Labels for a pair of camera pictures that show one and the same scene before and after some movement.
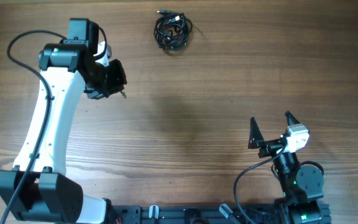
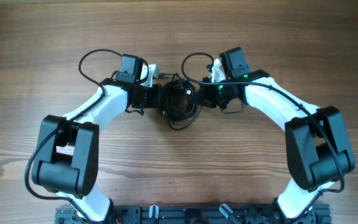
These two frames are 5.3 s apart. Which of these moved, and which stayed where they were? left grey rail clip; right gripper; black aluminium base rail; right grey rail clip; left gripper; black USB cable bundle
Moved: right gripper; left gripper; black USB cable bundle
Stayed: black aluminium base rail; left grey rail clip; right grey rail clip
